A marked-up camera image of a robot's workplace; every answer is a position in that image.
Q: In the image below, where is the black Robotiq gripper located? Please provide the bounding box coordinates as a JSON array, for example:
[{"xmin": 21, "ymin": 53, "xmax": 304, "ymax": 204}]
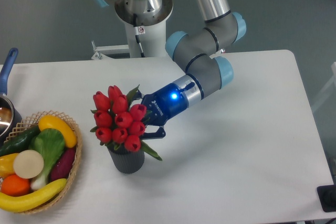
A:
[{"xmin": 132, "ymin": 83, "xmax": 188, "ymax": 140}]

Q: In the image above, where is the red tulip bouquet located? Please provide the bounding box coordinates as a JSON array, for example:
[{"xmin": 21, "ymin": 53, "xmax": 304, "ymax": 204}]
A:
[{"xmin": 90, "ymin": 86, "xmax": 162, "ymax": 161}]

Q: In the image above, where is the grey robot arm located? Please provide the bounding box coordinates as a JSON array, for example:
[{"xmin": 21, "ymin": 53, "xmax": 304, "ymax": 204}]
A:
[{"xmin": 96, "ymin": 0, "xmax": 246, "ymax": 139}]

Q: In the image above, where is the dark grey ribbed vase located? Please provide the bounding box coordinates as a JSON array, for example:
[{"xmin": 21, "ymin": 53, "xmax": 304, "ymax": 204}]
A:
[{"xmin": 108, "ymin": 146, "xmax": 145, "ymax": 174}]

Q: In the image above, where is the purple sweet potato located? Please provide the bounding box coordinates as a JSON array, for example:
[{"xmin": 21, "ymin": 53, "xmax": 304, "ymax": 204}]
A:
[{"xmin": 49, "ymin": 148, "xmax": 76, "ymax": 182}]

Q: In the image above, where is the green bok choy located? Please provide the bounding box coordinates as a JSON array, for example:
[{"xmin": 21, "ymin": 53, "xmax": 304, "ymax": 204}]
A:
[{"xmin": 29, "ymin": 129, "xmax": 65, "ymax": 191}]

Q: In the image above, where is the woven wicker basket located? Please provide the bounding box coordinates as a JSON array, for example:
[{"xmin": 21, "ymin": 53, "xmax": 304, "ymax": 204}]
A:
[{"xmin": 6, "ymin": 111, "xmax": 82, "ymax": 215}]

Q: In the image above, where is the beige round disc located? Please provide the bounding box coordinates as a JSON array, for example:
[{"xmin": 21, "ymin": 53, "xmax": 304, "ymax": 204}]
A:
[{"xmin": 13, "ymin": 150, "xmax": 44, "ymax": 179}]

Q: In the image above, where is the green cucumber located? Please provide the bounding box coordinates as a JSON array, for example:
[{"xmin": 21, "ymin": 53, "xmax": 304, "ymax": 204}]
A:
[{"xmin": 1, "ymin": 125, "xmax": 40, "ymax": 156}]

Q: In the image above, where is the yellow bell pepper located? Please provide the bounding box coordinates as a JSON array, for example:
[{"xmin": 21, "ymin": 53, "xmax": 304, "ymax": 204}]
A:
[{"xmin": 0, "ymin": 153, "xmax": 18, "ymax": 178}]

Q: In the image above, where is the orange fruit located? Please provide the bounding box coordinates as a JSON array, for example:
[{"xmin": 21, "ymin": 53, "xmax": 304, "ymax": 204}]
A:
[{"xmin": 1, "ymin": 174, "xmax": 30, "ymax": 197}]

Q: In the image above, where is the yellow banana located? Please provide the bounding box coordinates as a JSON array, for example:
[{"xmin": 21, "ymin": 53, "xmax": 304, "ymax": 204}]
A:
[{"xmin": 1, "ymin": 178, "xmax": 67, "ymax": 212}]

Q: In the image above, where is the black device at edge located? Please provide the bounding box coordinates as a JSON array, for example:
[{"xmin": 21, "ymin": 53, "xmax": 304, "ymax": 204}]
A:
[{"xmin": 317, "ymin": 185, "xmax": 335, "ymax": 212}]

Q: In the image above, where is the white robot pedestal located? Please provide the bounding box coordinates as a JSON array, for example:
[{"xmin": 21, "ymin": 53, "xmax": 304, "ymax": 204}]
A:
[{"xmin": 91, "ymin": 0, "xmax": 226, "ymax": 60}]

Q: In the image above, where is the black pedestal cable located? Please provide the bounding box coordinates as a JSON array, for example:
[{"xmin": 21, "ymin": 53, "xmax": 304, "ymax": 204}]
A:
[{"xmin": 132, "ymin": 13, "xmax": 146, "ymax": 58}]

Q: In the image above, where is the blue handled saucepan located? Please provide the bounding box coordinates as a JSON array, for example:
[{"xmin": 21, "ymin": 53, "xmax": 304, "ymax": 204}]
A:
[{"xmin": 1, "ymin": 48, "xmax": 22, "ymax": 146}]

